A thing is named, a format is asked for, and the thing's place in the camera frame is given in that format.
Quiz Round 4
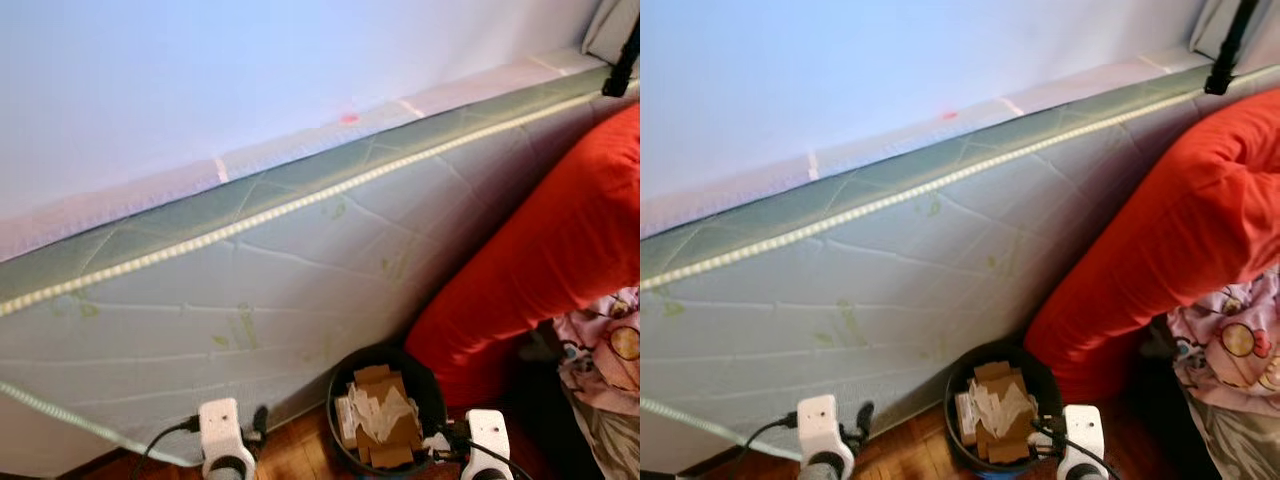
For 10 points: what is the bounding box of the brown cardboard piece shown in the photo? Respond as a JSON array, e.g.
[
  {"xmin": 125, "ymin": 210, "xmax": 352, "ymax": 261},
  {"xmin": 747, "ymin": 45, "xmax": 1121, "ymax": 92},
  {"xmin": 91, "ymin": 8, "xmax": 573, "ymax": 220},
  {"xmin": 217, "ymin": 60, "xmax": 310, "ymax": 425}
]
[
  {"xmin": 352, "ymin": 365, "xmax": 423, "ymax": 469},
  {"xmin": 968, "ymin": 362, "xmax": 1041, "ymax": 466}
]

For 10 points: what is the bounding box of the black round trash bin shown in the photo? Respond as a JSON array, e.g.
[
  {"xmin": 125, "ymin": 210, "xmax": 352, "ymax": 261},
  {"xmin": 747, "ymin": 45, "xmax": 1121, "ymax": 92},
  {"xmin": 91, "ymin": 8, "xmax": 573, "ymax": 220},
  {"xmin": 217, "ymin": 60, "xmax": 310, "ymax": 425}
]
[
  {"xmin": 327, "ymin": 343, "xmax": 448, "ymax": 477},
  {"xmin": 943, "ymin": 342, "xmax": 1063, "ymax": 475}
]

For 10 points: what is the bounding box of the crumpled white paper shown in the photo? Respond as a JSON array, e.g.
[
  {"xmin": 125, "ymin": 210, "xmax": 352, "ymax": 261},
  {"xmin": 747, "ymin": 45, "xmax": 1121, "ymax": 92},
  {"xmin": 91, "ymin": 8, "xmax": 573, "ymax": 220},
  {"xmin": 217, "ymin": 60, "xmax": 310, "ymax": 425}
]
[
  {"xmin": 340, "ymin": 385, "xmax": 419, "ymax": 441},
  {"xmin": 957, "ymin": 382, "xmax": 1036, "ymax": 439}
]

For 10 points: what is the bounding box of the pink cartoon print blanket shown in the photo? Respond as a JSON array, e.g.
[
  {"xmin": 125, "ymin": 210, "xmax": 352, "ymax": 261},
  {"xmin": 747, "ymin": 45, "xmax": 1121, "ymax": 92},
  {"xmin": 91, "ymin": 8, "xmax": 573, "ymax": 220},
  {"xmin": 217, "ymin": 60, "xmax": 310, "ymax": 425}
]
[
  {"xmin": 553, "ymin": 288, "xmax": 641, "ymax": 416},
  {"xmin": 1165, "ymin": 268, "xmax": 1280, "ymax": 406}
]

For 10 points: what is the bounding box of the red pillow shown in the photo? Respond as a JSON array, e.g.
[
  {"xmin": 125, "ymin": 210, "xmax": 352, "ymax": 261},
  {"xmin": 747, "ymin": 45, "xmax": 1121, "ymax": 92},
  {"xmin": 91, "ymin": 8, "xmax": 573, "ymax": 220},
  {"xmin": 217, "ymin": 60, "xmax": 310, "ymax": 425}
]
[
  {"xmin": 1023, "ymin": 88, "xmax": 1280, "ymax": 406},
  {"xmin": 405, "ymin": 103, "xmax": 641, "ymax": 409}
]

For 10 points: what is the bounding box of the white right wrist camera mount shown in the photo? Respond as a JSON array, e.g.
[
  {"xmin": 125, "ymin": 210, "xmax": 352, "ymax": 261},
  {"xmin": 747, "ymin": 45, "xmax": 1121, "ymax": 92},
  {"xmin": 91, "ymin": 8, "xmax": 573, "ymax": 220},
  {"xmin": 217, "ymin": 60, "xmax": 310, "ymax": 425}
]
[
  {"xmin": 1062, "ymin": 404, "xmax": 1107, "ymax": 480},
  {"xmin": 465, "ymin": 409, "xmax": 514, "ymax": 480}
]

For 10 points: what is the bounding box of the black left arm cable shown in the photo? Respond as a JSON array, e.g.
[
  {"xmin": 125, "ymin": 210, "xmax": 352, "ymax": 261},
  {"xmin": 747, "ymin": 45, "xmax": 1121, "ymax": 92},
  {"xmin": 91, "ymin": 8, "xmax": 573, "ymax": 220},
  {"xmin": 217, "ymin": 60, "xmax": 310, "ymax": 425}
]
[
  {"xmin": 735, "ymin": 412, "xmax": 801, "ymax": 480},
  {"xmin": 128, "ymin": 415, "xmax": 204, "ymax": 480}
]

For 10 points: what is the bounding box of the black straight strap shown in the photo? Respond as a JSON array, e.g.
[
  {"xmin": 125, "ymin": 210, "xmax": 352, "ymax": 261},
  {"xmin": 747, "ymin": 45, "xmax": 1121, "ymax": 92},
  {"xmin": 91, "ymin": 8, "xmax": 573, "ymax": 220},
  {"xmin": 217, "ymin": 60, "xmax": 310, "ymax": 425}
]
[
  {"xmin": 1205, "ymin": 0, "xmax": 1261, "ymax": 97},
  {"xmin": 602, "ymin": 18, "xmax": 641, "ymax": 99}
]

